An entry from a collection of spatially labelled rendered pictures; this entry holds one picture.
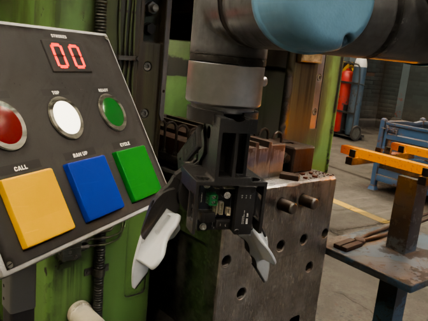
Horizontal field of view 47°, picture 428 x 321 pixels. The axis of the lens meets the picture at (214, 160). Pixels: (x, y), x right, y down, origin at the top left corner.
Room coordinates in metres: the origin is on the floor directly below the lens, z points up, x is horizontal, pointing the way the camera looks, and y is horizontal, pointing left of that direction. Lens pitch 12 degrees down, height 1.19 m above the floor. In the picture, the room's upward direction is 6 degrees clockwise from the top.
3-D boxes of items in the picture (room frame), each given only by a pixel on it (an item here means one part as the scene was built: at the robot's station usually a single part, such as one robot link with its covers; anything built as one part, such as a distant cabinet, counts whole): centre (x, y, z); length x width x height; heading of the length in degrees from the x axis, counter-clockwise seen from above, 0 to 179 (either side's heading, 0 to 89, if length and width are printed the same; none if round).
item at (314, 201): (1.11, -0.23, 0.87); 0.04 x 0.03 x 0.03; 42
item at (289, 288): (1.29, 0.02, 0.69); 0.56 x 0.38 x 0.45; 42
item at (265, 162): (1.24, 0.05, 0.96); 0.42 x 0.20 x 0.09; 42
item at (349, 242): (1.47, -0.58, 0.70); 0.60 x 0.04 x 0.01; 134
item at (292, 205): (1.05, -0.17, 0.87); 0.04 x 0.03 x 0.03; 42
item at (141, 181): (0.69, 0.11, 1.01); 0.07 x 0.05 x 0.07; 157
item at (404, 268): (1.32, -0.55, 0.69); 0.40 x 0.30 x 0.02; 129
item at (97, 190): (0.60, 0.15, 1.01); 0.07 x 0.05 x 0.07; 157
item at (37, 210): (0.51, 0.19, 1.01); 0.07 x 0.05 x 0.07; 157
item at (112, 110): (0.71, 0.15, 1.09); 0.05 x 0.03 x 0.04; 132
